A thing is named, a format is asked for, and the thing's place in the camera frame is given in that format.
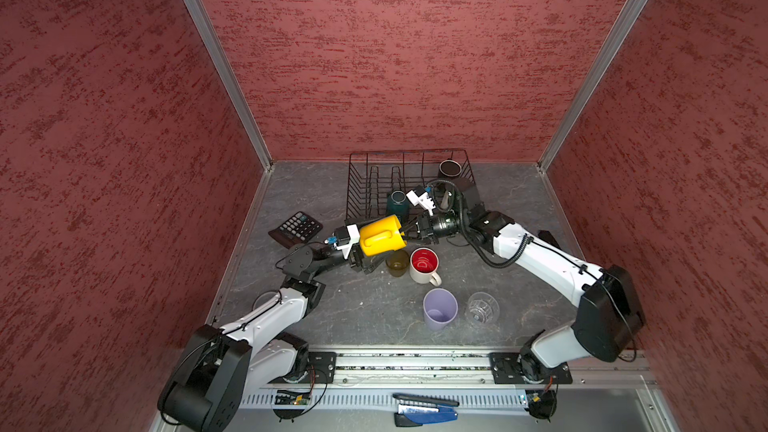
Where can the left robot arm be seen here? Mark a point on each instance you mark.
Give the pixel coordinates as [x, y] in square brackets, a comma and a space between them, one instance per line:
[204, 390]

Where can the lavender cup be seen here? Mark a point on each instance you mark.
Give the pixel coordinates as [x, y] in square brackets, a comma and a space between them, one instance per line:
[440, 308]

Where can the clear glass cup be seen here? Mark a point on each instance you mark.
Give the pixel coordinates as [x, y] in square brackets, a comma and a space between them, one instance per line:
[482, 309]

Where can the left circuit board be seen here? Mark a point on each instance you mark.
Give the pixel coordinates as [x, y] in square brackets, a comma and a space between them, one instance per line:
[293, 398]

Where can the circuit board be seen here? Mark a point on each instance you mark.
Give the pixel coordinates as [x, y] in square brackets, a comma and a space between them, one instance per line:
[293, 398]
[542, 405]

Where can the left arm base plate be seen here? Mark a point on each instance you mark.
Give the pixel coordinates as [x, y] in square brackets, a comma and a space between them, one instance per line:
[312, 366]

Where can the tall white faceted mug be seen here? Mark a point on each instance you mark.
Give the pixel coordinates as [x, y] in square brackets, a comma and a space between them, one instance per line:
[448, 200]

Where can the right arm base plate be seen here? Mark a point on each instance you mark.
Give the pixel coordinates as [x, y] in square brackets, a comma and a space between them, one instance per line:
[514, 368]

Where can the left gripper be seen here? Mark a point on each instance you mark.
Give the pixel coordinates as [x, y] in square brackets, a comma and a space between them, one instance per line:
[358, 259]

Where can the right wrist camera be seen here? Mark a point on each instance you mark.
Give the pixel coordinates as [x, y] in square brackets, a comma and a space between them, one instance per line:
[421, 197]

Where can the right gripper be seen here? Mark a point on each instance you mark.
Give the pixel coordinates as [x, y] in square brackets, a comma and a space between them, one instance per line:
[425, 228]

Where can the blue black stapler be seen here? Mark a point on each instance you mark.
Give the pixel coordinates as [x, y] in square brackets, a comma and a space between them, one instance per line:
[417, 411]

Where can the white mug red inside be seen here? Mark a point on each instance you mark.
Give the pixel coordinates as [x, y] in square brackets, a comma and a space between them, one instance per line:
[423, 267]

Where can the black mug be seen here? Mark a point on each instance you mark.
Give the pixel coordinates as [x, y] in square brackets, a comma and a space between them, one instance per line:
[449, 170]

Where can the black wire dish rack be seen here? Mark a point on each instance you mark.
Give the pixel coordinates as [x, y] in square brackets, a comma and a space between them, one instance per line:
[373, 176]

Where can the right circuit board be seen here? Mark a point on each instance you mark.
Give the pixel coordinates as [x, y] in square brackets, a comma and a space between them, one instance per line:
[542, 405]

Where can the white cup teal outside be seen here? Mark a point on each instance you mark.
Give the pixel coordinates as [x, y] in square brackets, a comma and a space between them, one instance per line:
[398, 204]

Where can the black calculator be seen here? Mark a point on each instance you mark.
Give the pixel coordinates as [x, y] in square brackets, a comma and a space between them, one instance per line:
[300, 228]

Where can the yellow mug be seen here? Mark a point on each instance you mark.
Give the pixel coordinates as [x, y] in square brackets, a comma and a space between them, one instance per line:
[382, 236]

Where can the olive green glass cup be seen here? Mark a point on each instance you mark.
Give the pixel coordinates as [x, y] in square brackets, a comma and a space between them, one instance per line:
[397, 264]

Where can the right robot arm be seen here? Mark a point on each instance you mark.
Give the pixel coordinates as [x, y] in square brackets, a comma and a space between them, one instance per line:
[608, 311]

